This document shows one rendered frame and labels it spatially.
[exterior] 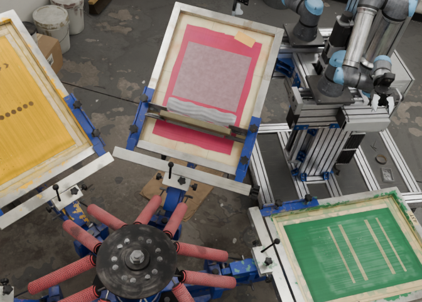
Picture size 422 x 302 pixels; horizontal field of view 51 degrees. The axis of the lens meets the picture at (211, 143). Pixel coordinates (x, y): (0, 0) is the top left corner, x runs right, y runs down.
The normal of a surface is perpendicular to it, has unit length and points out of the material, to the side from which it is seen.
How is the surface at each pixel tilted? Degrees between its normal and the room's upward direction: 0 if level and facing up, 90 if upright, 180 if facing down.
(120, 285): 0
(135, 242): 0
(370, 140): 0
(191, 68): 32
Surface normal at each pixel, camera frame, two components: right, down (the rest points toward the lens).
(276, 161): 0.11, -0.64
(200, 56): -0.04, -0.16
